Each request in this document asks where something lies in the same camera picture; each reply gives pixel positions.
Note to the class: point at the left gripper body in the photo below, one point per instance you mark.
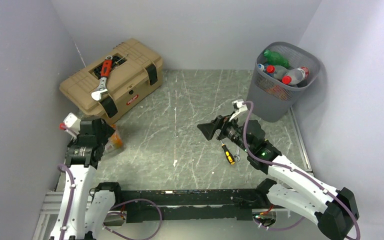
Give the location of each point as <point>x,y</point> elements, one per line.
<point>107,131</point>

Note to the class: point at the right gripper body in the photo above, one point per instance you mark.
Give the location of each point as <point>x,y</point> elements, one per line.
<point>231,130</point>

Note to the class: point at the large orange label bottle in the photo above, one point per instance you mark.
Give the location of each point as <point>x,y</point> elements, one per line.
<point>277,92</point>

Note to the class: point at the blue label water bottle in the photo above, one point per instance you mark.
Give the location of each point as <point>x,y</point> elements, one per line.
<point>263,67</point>

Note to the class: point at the clear bottle red cap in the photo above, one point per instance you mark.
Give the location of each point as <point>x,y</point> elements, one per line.
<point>276,71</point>

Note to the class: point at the green plastic bottle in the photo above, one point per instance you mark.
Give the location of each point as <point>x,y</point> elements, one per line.
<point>275,58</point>

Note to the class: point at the small red cap bottle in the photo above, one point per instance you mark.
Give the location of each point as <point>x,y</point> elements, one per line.
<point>295,76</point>

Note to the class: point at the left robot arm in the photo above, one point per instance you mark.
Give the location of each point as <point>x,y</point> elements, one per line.
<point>78,220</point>

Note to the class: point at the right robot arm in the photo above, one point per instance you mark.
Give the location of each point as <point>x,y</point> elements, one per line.
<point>333,211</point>

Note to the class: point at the grey mesh waste bin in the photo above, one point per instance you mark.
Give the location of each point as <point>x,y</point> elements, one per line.
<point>272,98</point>

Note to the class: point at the yellow black screwdriver left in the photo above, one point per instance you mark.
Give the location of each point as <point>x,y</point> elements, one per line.
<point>227,153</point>

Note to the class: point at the silver open-end wrench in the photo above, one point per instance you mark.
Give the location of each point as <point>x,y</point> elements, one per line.
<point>237,157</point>

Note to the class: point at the crushed orange label bottle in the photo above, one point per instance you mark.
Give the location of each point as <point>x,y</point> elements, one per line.
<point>114,142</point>

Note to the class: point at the red adjustable wrench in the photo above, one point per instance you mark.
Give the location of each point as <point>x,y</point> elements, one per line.
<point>101,90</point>

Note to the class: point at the tan plastic toolbox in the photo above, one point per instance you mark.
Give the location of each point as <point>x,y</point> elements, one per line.
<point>135,73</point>

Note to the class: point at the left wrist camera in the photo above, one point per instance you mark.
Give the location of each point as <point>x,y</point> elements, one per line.
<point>71,124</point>

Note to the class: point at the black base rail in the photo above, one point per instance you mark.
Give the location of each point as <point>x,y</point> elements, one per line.
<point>191,204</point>

